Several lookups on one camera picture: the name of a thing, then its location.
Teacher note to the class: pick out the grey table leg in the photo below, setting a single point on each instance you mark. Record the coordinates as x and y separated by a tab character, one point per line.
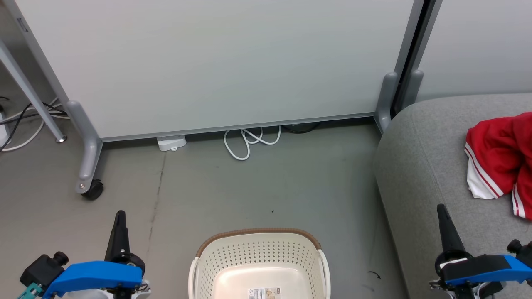
29	91

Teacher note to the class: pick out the cream perforated laundry basket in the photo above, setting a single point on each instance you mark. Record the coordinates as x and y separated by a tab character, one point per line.
257	257

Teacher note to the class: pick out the printed basket sticker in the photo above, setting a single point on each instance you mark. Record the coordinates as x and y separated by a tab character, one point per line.
264	293

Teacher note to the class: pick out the large white partition panel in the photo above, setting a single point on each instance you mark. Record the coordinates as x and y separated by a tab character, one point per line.
208	62

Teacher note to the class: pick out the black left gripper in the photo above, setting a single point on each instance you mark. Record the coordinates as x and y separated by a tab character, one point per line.
41	270

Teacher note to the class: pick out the narrow white partition panel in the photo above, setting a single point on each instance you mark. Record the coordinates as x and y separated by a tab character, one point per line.
478	45

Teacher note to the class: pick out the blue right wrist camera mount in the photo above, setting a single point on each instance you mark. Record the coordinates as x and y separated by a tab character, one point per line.
490	270

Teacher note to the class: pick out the white power adapter box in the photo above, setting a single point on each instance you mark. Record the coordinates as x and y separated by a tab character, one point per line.
171	143

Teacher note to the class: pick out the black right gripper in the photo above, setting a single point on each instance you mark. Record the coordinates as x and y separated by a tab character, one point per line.
455	265

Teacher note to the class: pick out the grey partition foot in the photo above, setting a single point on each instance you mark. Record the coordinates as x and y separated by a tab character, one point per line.
89	153
413	89
386	99

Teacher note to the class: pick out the black caster wheel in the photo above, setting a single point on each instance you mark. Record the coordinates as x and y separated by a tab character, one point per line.
94	190

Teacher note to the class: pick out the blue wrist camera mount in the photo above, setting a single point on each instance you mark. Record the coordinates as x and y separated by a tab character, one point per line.
490	270
95	276

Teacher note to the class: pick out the grey fabric sofa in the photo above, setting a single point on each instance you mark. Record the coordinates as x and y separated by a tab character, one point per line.
424	174

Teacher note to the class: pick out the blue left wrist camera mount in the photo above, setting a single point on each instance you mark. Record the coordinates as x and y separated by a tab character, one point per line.
95	276

